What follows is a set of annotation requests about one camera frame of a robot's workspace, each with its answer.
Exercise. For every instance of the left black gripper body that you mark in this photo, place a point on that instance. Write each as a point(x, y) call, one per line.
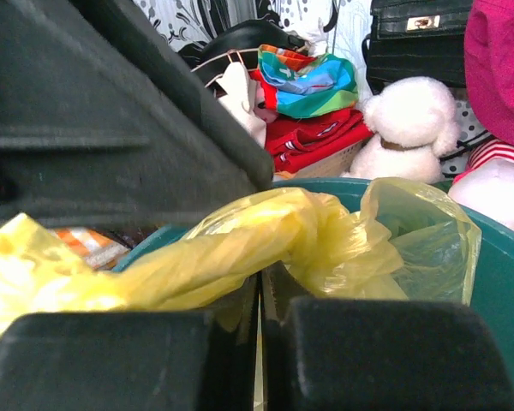
point(102, 124)

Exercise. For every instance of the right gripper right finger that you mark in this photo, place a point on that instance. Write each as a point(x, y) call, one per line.
point(333, 354)

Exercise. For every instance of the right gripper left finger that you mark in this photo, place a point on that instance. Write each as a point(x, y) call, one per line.
point(199, 359)

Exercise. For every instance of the yellow trash bag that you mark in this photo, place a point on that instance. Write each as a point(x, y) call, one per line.
point(408, 241)

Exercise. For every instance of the cream canvas tote bag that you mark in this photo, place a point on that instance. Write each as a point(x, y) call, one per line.
point(239, 99)

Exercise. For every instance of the magenta fabric bag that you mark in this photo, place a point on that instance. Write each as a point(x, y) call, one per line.
point(489, 66)

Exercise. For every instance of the orange checkered towel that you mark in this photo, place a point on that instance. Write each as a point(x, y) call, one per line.
point(98, 251)

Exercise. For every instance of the red cloth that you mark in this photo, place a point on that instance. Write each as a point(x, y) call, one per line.
point(297, 143)

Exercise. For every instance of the colourful printed cloth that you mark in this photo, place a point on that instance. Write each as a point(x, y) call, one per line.
point(303, 87)

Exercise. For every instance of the white pink snowman plush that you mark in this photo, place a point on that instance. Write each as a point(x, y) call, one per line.
point(487, 184)

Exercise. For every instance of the white sheep plush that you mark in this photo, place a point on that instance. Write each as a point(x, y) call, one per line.
point(414, 124)

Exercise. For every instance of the black leather handbag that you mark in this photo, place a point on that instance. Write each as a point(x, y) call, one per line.
point(411, 38)

